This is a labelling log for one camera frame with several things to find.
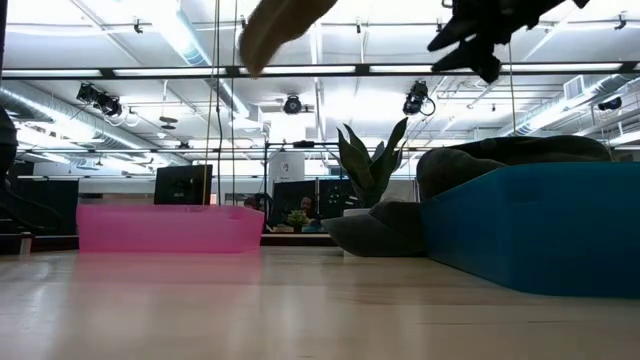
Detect hanging cables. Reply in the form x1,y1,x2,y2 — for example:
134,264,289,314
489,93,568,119
202,0,239,206

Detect black office monitor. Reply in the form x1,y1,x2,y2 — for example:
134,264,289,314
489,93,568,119
153,164,214,206

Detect small green desk plant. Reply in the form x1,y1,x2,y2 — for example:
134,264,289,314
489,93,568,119
285,209,310,232

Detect green snake plant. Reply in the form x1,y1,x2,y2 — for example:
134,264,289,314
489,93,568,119
335,117,409,209

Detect dark grey towel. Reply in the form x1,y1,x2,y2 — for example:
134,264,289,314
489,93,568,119
321,200,426,258

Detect dark grey cap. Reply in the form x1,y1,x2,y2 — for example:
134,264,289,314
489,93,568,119
449,134,612,167
416,147,506,202

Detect tan cap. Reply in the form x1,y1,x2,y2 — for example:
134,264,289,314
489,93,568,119
238,0,339,79

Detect dark double monitor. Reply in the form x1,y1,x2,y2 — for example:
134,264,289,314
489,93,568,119
272,178,362,227

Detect blue plastic tray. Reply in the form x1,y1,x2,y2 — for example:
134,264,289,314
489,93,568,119
419,161,640,300

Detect pink plastic tray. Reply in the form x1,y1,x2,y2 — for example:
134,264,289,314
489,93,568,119
76,203,265,254

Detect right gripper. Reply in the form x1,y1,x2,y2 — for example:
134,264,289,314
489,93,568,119
427,0,591,85

